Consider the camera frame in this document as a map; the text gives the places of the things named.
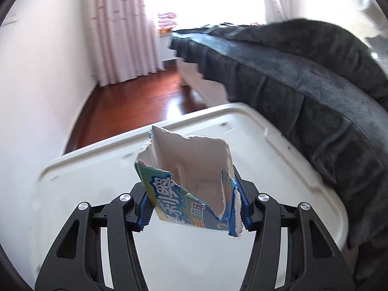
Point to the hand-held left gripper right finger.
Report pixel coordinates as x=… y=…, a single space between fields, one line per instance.
x=245 y=215

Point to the folded pink blankets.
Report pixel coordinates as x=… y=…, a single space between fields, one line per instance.
x=166 y=19

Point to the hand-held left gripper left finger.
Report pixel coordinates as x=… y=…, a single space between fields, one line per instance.
x=145 y=215

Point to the white bedding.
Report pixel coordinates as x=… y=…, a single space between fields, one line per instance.
x=372 y=15

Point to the white bed frame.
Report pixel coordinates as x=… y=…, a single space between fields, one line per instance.
x=203 y=81

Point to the torn blue white carton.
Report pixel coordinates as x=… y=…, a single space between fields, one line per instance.
x=188 y=163

